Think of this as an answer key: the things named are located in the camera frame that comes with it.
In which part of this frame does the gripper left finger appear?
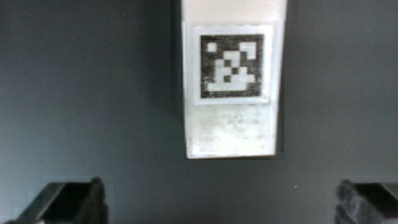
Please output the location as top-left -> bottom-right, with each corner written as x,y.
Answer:
12,177 -> 108,224

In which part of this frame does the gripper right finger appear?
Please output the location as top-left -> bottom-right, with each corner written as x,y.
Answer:
334,180 -> 398,224

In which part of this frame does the white table leg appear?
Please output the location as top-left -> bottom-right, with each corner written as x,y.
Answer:
181,0 -> 288,159

